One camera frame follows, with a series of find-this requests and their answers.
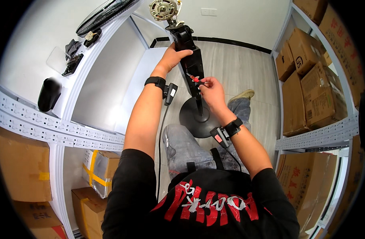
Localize brown carton with red print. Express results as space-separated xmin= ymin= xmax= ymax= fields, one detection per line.
xmin=12 ymin=201 xmax=68 ymax=239

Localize large brown carton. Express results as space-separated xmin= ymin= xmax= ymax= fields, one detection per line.
xmin=0 ymin=125 xmax=53 ymax=203

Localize plastic wrapped yellow taped carton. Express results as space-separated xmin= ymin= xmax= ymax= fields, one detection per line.
xmin=82 ymin=149 xmax=121 ymax=199

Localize black screwdriver bit set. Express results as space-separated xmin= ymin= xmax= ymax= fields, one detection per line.
xmin=62 ymin=54 xmax=84 ymax=77

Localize black fan motor cover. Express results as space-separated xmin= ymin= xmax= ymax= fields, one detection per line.
xmin=37 ymin=77 xmax=63 ymax=113

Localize black wrist band cable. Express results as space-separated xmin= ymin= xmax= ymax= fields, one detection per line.
xmin=225 ymin=148 xmax=243 ymax=173
xmin=156 ymin=104 xmax=170 ymax=201

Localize person's body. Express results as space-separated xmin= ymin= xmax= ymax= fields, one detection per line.
xmin=101 ymin=148 xmax=300 ymax=239

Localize black part with white knob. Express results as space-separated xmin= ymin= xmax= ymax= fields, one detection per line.
xmin=83 ymin=28 xmax=102 ymax=48

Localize black fan body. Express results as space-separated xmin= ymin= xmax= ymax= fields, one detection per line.
xmin=149 ymin=0 xmax=222 ymax=139

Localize red handle screwdriver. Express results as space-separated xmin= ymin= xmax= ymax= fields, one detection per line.
xmin=186 ymin=72 xmax=206 ymax=86

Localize person's left hand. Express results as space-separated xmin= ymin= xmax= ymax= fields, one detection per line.
xmin=151 ymin=42 xmax=194 ymax=79

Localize brown carton yellow tape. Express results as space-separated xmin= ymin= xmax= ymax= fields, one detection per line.
xmin=71 ymin=187 xmax=108 ymax=239

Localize person's right hand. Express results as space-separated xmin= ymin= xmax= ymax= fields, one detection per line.
xmin=199 ymin=76 xmax=235 ymax=125

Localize dark grey cloth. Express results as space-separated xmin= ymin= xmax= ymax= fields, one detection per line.
xmin=65 ymin=39 xmax=82 ymax=59

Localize person's legs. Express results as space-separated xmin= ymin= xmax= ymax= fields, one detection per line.
xmin=162 ymin=89 xmax=255 ymax=180

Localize black wrist band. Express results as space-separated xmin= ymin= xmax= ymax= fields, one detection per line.
xmin=210 ymin=117 xmax=243 ymax=149
xmin=144 ymin=76 xmax=178 ymax=106

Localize metal shelf with brown cartons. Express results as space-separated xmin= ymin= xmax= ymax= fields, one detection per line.
xmin=271 ymin=0 xmax=365 ymax=239

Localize white metal shelf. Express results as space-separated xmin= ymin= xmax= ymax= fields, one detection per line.
xmin=0 ymin=0 xmax=177 ymax=239

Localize black fan grille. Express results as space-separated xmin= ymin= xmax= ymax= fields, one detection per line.
xmin=76 ymin=0 xmax=141 ymax=38

